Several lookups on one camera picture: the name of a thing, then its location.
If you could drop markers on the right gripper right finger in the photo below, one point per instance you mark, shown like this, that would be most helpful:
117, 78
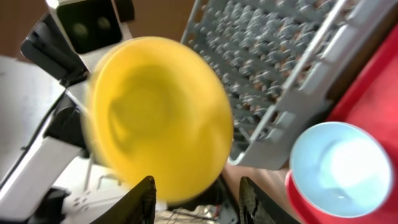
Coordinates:
256, 207

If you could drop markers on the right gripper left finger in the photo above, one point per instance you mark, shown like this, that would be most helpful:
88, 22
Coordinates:
136, 207

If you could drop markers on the light blue bowl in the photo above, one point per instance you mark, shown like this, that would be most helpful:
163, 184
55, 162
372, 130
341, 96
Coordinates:
341, 170

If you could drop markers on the yellow plastic cup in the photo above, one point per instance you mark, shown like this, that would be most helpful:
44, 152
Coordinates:
156, 108

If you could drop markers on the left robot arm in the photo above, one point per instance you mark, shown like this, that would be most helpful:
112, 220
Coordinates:
44, 177

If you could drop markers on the grey dishwasher rack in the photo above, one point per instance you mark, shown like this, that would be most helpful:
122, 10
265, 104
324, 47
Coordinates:
277, 60

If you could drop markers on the red plastic tray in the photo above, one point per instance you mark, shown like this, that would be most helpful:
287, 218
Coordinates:
370, 104

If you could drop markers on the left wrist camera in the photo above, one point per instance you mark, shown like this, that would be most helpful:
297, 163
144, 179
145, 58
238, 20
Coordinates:
69, 40

